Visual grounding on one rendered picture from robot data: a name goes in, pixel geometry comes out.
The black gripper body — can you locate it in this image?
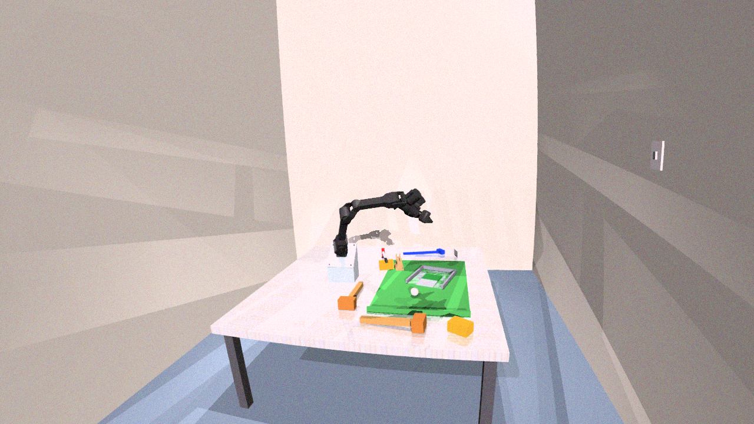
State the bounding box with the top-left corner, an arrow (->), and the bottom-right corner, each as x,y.
404,204 -> 431,223

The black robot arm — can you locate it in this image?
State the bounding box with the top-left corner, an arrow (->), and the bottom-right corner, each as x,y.
333,188 -> 426,257

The blue golf putter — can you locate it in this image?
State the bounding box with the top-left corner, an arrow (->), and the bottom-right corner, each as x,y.
404,248 -> 445,255

